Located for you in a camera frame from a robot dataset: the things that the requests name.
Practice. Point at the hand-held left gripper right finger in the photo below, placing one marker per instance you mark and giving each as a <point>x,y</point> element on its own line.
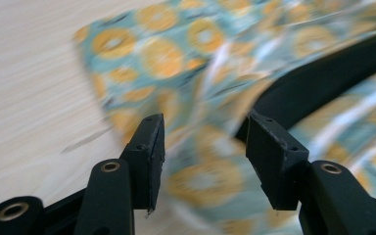
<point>274,156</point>

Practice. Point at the long black box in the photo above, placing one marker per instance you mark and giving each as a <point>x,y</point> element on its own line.
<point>323,81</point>

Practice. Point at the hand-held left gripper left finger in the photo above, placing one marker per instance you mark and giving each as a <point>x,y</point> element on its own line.
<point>143,169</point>

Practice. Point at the yellow flower print fabric bag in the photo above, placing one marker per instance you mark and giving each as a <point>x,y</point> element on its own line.
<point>163,58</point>

